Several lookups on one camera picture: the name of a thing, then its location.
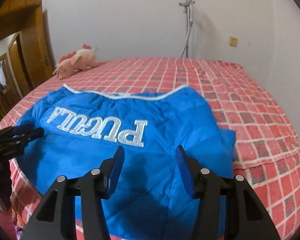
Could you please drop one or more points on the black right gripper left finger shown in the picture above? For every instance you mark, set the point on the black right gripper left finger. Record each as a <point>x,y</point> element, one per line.
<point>55,216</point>

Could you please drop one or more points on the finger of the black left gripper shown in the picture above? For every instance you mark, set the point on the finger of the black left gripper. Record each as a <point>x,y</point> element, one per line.
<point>16,138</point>

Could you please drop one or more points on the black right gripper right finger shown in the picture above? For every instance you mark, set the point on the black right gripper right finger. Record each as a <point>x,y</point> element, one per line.
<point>245,215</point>

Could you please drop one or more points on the blue puffer jacket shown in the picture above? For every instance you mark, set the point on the blue puffer jacket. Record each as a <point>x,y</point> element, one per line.
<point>82,129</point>

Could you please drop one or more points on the pink sleeve forearm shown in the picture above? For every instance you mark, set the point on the pink sleeve forearm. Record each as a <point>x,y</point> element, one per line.
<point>7,224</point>

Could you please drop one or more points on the red plaid bed blanket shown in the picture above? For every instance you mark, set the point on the red plaid bed blanket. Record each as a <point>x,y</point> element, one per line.
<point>267,147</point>

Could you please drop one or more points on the wooden door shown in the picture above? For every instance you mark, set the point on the wooden door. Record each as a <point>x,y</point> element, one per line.
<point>28,52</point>

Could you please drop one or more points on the pink plush toy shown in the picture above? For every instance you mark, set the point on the pink plush toy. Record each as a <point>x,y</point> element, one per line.
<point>76,61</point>

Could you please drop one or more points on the yellow wall socket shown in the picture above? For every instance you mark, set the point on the yellow wall socket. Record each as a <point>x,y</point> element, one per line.
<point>233,41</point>

